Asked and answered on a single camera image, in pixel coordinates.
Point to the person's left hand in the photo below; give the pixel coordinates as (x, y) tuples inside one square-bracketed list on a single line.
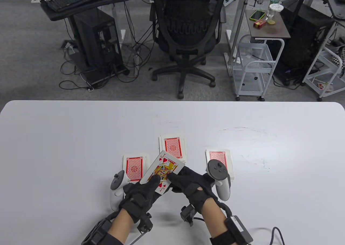
[(140, 199)]

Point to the person's right hand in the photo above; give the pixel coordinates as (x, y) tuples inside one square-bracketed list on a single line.
[(194, 185)]

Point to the card pile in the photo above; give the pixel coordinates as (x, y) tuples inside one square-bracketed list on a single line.
[(134, 168), (218, 155), (173, 145)]

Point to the red-backed playing card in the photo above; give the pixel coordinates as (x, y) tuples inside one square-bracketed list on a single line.
[(163, 168)]

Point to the person's left forearm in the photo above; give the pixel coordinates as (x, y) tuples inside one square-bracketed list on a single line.
[(121, 226)]

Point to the grey tracking controller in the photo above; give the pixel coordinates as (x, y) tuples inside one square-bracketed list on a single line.
[(117, 196), (217, 169)]

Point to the red white small box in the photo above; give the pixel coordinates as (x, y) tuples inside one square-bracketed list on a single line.
[(324, 87)]

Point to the black mesh office chair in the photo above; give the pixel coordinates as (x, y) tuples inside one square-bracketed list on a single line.
[(188, 18)]

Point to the black computer tower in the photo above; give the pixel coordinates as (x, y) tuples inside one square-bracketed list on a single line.
[(302, 35), (91, 35)]

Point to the brown side table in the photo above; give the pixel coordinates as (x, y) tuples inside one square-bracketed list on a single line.
[(269, 31)]

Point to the green-cased phone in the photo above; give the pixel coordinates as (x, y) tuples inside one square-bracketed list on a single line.
[(257, 14)]

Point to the glass jar white lid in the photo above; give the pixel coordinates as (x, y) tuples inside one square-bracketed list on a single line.
[(275, 12)]

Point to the black white checkered cloth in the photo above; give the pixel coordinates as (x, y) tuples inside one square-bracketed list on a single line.
[(340, 58)]

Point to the silver metal post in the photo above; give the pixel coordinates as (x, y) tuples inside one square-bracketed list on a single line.
[(242, 14)]

